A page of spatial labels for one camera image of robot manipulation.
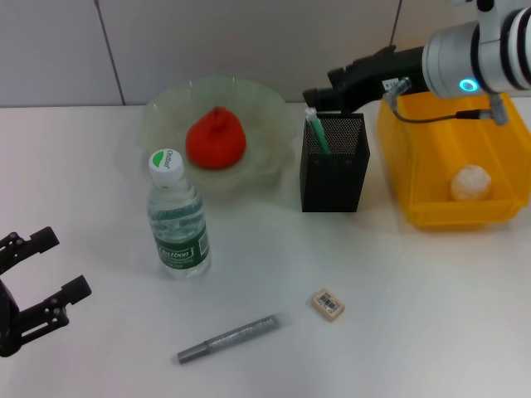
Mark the black mesh pen holder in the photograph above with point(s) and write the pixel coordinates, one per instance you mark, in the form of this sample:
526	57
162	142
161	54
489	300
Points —
332	186

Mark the white paper ball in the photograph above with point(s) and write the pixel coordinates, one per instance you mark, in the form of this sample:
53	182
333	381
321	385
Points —
471	182

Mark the red tomato-shaped object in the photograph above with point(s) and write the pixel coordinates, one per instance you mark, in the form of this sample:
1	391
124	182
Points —
215	141

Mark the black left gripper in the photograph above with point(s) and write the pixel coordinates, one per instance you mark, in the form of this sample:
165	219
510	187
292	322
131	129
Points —
8	323

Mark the clear water bottle green label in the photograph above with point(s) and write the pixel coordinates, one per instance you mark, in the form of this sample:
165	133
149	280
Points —
178	232

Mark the mint green utility knife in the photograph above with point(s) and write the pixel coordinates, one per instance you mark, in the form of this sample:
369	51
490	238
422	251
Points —
319	132

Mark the grey marker pen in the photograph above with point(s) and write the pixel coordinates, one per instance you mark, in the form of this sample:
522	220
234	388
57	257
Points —
232	336

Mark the beige eraser with barcode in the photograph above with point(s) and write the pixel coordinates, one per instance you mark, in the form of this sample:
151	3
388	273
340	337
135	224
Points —
327	304

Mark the green glass fruit bowl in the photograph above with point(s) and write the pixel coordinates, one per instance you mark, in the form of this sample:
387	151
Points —
257	124

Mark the yellow plastic bin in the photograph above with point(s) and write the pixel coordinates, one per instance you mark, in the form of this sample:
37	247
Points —
456	145

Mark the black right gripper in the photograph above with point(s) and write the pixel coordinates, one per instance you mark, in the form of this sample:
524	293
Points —
373	79

